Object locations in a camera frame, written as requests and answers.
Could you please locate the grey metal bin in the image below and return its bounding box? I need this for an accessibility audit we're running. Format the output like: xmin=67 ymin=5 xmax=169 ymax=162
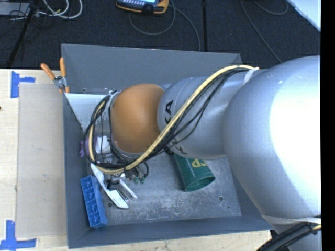
xmin=60 ymin=43 xmax=274 ymax=249

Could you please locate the green cup with yellow print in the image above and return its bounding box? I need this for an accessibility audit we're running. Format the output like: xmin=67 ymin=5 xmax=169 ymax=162
xmin=172 ymin=152 xmax=216 ymax=192

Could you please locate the pale flat board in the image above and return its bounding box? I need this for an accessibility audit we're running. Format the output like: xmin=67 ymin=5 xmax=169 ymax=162
xmin=15 ymin=82 xmax=68 ymax=239

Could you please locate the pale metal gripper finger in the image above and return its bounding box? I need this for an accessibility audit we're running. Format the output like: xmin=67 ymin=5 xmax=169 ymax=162
xmin=114 ymin=185 xmax=131 ymax=204
xmin=119 ymin=178 xmax=139 ymax=201

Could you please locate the black cylinder on white bracket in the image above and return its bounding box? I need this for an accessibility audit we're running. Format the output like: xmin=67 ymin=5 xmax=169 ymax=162
xmin=90 ymin=163 xmax=130 ymax=210

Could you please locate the blue ridged plastic block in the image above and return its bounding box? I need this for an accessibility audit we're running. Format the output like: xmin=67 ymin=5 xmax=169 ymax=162
xmin=80 ymin=175 xmax=109 ymax=229

